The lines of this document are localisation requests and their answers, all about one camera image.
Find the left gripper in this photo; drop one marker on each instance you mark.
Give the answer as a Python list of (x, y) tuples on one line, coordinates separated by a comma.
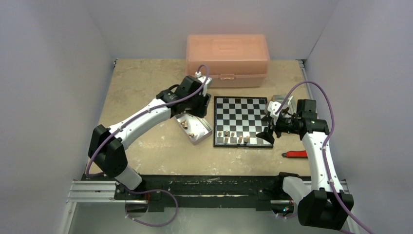
[(201, 111)]

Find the silver pink metal tin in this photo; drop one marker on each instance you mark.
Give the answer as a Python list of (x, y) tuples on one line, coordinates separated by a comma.
[(199, 126)]

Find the black white chess board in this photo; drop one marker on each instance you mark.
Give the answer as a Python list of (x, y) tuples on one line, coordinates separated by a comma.
[(242, 115)]

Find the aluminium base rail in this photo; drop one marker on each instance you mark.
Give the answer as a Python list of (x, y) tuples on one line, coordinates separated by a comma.
[(262, 193)]

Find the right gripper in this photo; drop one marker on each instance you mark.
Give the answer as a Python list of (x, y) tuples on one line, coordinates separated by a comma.
[(275, 127)]

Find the light wooden chess pieces pile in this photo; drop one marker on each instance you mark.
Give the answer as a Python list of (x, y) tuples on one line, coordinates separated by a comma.
[(184, 124)]

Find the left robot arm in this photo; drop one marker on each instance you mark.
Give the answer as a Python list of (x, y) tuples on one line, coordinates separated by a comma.
[(108, 145)]

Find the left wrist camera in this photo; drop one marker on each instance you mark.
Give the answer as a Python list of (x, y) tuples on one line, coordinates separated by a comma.
[(206, 81)]

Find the pink plastic storage box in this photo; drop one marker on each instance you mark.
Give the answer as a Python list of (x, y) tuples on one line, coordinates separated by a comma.
[(234, 61)]

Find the red black utility knife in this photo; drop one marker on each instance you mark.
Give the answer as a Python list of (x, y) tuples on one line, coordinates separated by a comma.
[(295, 154)]

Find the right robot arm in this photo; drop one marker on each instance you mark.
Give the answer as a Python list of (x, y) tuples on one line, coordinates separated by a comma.
[(324, 204)]

